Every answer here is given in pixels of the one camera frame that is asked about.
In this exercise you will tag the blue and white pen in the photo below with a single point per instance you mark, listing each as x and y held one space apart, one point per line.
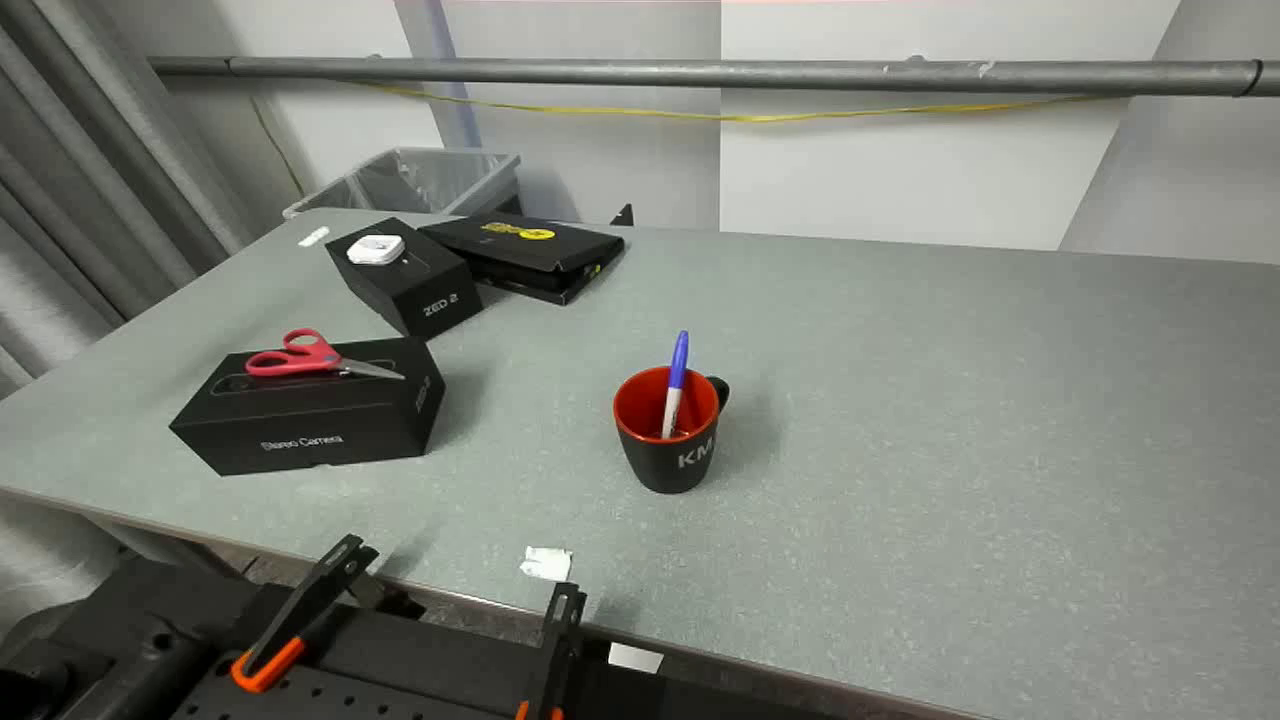
673 393

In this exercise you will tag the black mug red inside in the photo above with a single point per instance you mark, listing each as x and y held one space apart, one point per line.
670 462

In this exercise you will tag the flat black case yellow logo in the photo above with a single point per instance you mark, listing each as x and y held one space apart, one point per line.
533 256

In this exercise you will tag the white tape piece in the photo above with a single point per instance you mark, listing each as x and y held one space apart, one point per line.
545 561

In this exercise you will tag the small black box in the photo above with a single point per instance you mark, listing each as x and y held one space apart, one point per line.
425 293

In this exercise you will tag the right black orange clamp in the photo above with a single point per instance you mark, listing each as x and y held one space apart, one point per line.
558 652

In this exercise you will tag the black orange clamp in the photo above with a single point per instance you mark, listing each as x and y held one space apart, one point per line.
282 646
558 652

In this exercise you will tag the grey plastic bin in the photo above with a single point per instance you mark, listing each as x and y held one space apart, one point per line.
437 182

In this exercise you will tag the white square device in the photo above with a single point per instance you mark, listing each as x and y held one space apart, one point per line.
378 250

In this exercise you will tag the grey metal pipe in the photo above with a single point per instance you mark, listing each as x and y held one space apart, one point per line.
987 76

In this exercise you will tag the left black orange clamp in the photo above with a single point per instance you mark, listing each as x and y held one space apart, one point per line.
282 646

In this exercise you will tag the grey curtain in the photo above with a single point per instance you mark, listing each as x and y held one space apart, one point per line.
109 197

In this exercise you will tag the red handled scissors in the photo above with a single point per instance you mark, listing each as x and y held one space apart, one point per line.
310 353

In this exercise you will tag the large black camera box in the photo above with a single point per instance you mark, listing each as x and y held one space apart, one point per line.
270 427

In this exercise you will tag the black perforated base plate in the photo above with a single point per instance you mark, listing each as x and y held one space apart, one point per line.
157 643

